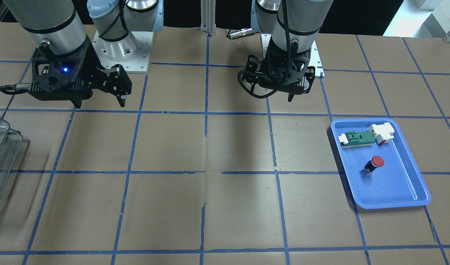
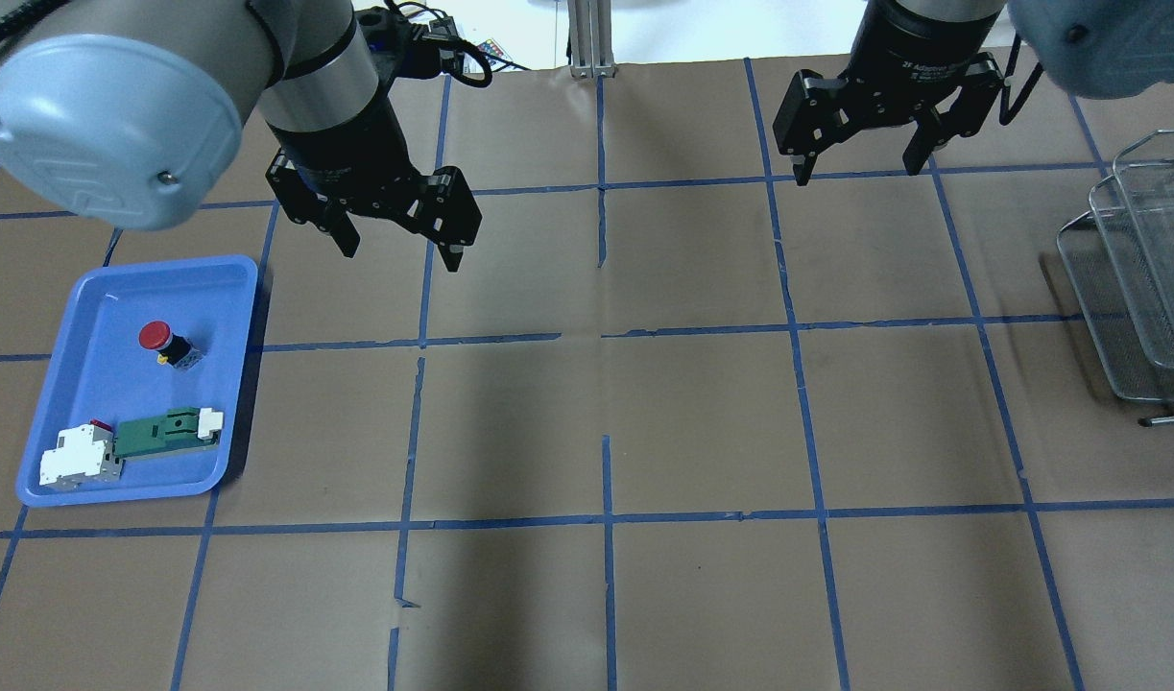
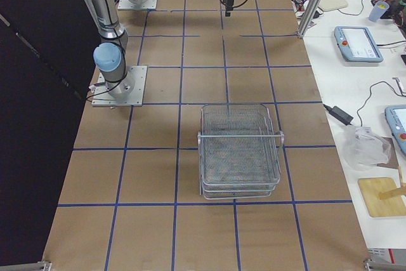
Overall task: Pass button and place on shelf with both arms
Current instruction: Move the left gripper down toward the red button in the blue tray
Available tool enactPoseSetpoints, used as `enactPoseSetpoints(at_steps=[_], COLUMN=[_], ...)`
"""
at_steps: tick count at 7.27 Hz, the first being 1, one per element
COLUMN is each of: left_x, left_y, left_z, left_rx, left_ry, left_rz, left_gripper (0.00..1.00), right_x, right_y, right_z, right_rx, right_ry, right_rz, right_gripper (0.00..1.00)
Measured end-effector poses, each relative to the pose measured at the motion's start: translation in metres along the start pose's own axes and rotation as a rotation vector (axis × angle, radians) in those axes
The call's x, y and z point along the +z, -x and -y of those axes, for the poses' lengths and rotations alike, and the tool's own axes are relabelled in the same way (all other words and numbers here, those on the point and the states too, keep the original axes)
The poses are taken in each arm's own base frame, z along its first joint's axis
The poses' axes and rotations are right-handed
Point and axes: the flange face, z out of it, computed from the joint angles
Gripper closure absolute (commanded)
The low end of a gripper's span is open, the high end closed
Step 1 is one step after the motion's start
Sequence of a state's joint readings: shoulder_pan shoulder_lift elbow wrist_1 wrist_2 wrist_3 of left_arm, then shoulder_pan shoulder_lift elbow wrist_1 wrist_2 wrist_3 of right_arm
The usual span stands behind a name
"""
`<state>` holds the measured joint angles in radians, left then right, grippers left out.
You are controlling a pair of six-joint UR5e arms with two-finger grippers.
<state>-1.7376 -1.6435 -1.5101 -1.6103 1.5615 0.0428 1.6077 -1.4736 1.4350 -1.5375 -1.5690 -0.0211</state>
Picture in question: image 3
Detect blue teach pendant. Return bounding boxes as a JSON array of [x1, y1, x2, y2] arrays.
[[334, 26, 384, 63], [384, 105, 406, 155]]

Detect light blue plastic cup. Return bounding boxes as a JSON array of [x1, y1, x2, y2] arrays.
[[368, 1, 390, 22]]

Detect black power adapter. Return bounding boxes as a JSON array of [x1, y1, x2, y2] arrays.
[[328, 106, 353, 126]]

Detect clear plastic bag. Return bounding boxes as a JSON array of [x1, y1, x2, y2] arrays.
[[341, 125, 391, 166]]

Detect wooden cutting board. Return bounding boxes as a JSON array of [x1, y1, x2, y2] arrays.
[[358, 177, 405, 218]]

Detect silver wire mesh shelf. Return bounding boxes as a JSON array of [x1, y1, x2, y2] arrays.
[[197, 103, 284, 199]]

